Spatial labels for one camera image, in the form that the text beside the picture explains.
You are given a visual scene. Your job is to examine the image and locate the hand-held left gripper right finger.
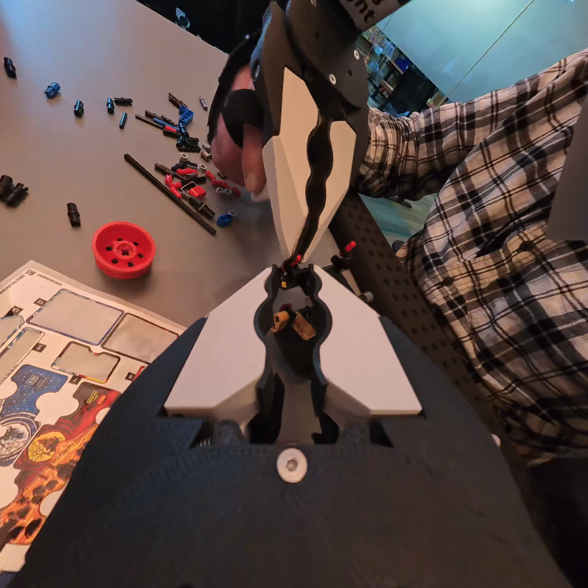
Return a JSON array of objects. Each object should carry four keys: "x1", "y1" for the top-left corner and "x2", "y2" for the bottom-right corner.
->
[{"x1": 307, "y1": 264, "x2": 423, "y2": 444}]

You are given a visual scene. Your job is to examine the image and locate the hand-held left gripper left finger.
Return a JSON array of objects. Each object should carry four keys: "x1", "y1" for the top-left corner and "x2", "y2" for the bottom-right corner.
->
[{"x1": 164, "y1": 266, "x2": 285, "y2": 444}]

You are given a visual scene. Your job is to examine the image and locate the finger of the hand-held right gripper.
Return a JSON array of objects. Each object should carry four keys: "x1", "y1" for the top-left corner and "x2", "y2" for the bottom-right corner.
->
[
  {"x1": 298, "y1": 119, "x2": 358, "y2": 262},
  {"x1": 263, "y1": 67, "x2": 322, "y2": 262}
]

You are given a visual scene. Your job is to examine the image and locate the black toy vehicle chassis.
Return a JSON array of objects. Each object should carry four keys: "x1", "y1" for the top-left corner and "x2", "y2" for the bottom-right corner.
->
[{"x1": 271, "y1": 240, "x2": 375, "y2": 382}]

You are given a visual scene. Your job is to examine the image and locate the person's right forearm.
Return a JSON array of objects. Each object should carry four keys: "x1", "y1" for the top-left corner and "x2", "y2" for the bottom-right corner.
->
[{"x1": 354, "y1": 48, "x2": 588, "y2": 203}]

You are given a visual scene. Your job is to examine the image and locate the person's right hand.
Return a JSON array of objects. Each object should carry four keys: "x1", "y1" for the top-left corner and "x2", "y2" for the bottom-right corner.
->
[{"x1": 210, "y1": 115, "x2": 269, "y2": 196}]

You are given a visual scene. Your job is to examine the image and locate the black perforated board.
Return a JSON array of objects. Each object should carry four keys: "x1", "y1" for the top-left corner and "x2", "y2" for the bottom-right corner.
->
[{"x1": 328, "y1": 190, "x2": 588, "y2": 588}]

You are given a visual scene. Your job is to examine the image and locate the long black axle rod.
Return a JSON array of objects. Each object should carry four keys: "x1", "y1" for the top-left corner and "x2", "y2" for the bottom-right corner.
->
[{"x1": 124, "y1": 154, "x2": 217, "y2": 236}]

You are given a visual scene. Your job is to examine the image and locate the person in plaid shirt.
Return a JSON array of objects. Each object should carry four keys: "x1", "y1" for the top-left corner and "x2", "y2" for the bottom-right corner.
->
[{"x1": 395, "y1": 184, "x2": 588, "y2": 469}]

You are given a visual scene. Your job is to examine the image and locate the red toy wheel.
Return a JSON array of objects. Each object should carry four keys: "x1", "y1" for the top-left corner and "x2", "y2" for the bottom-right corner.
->
[{"x1": 91, "y1": 221, "x2": 157, "y2": 279}]

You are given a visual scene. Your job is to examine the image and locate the colourful sticker sheet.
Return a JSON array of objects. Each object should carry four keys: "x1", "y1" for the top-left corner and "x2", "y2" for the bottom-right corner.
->
[{"x1": 0, "y1": 261, "x2": 187, "y2": 572}]

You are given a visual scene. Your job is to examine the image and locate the scattered black connector pins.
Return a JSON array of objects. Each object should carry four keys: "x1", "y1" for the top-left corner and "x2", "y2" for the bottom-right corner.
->
[{"x1": 4, "y1": 57, "x2": 134, "y2": 228}]

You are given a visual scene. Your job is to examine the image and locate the black toy hub piece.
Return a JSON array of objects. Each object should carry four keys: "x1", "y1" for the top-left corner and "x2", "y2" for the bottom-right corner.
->
[{"x1": 0, "y1": 175, "x2": 29, "y2": 207}]

